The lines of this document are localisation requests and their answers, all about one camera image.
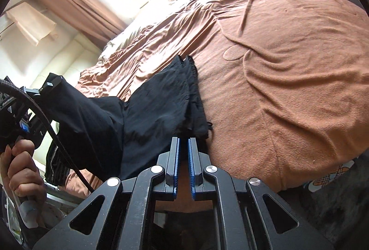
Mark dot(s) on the black pants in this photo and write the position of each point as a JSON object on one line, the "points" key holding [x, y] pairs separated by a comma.
{"points": [[152, 111]]}

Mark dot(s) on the pink curtain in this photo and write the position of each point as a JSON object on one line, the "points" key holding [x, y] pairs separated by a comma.
{"points": [[80, 7]]}

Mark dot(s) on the brown blanket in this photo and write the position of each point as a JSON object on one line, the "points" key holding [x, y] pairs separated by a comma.
{"points": [[274, 79]]}

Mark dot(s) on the dark fuzzy rug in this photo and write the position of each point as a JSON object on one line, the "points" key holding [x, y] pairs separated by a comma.
{"points": [[340, 209]]}

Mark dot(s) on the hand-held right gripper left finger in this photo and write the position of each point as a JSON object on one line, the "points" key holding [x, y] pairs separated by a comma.
{"points": [[176, 169]]}

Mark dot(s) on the beige duvet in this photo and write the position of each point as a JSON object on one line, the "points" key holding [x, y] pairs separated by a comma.
{"points": [[150, 16]]}

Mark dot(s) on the cream hanging cloth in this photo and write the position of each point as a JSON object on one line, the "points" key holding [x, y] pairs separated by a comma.
{"points": [[31, 22]]}

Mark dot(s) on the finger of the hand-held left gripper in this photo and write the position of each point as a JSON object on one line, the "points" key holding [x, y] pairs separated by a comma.
{"points": [[50, 81]]}

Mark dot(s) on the person's left hand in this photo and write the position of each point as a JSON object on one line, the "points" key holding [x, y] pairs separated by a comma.
{"points": [[20, 169]]}

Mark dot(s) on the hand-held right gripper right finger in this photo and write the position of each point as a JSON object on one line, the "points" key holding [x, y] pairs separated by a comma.
{"points": [[192, 169]]}

